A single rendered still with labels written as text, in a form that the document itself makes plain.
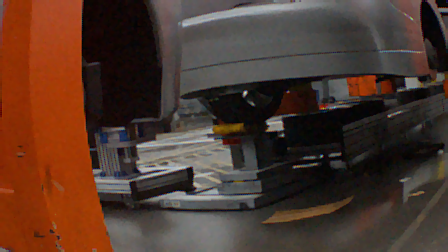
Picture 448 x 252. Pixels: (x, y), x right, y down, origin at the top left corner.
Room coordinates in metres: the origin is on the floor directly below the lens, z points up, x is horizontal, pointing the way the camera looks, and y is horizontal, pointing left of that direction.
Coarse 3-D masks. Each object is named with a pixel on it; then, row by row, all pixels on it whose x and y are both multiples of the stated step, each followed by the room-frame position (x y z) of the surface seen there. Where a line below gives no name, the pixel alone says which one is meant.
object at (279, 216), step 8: (344, 200) 4.53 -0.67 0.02; (312, 208) 4.63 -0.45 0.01; (320, 208) 4.54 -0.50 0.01; (328, 208) 4.46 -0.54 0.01; (336, 208) 4.35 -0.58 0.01; (272, 216) 4.65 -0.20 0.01; (280, 216) 4.60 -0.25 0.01; (288, 216) 4.54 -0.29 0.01; (296, 216) 4.49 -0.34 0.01; (304, 216) 4.41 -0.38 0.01; (312, 216) 4.36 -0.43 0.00
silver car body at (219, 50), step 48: (192, 0) 5.03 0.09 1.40; (240, 0) 5.44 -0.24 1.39; (336, 0) 3.79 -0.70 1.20; (384, 0) 3.70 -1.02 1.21; (432, 0) 4.61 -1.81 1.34; (192, 48) 4.44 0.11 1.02; (240, 48) 4.24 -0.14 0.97; (288, 48) 4.06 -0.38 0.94; (336, 48) 3.88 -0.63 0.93; (384, 48) 3.73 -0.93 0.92; (432, 48) 4.55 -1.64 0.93; (192, 96) 4.92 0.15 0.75
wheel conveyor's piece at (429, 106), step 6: (438, 96) 8.27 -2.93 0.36; (390, 102) 8.53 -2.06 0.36; (426, 102) 7.76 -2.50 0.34; (432, 102) 7.97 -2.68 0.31; (438, 102) 8.23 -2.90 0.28; (390, 108) 8.45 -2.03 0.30; (426, 108) 7.70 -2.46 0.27; (432, 108) 7.94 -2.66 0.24; (438, 108) 8.20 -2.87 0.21; (426, 114) 7.67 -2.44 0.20; (432, 114) 7.91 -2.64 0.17; (438, 114) 8.17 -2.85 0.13; (426, 120) 7.66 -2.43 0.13
